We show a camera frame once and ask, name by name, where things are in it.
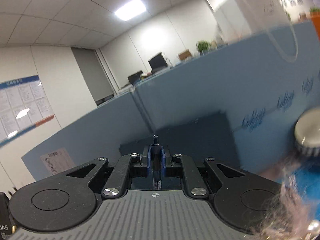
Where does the orange partition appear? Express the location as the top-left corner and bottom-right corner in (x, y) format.
(310, 11), (320, 40)

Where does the green potted plant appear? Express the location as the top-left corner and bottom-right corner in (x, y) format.
(196, 40), (212, 55)

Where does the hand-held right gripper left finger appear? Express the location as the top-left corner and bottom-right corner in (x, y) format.
(65, 144), (153, 198)

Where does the ceiling light panel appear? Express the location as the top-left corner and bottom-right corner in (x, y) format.
(114, 0), (147, 20)

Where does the small brown cardboard box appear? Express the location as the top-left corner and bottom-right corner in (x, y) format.
(178, 50), (192, 61)

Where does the wall notice board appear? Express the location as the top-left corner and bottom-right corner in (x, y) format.
(0, 75), (55, 147)

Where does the round silver lidded container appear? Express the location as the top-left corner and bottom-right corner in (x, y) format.
(294, 109), (320, 155)

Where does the black computer monitor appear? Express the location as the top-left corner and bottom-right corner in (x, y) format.
(127, 71), (143, 85)
(148, 52), (167, 74)

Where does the blue cardboard box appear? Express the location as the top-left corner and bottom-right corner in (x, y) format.
(131, 20), (320, 183)

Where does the white paper bag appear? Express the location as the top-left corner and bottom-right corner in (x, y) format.
(215, 0), (310, 63)

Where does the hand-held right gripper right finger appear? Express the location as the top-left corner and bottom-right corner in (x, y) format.
(161, 145), (247, 198)

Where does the white shipping label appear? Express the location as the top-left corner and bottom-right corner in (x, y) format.
(40, 147), (75, 176)

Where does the blue printed packet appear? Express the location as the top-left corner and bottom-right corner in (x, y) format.
(282, 155), (320, 220)

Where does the grey fuzzy thing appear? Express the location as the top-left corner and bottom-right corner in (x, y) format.
(250, 155), (320, 240)

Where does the black marker pen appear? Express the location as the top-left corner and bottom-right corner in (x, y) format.
(152, 135), (163, 190)

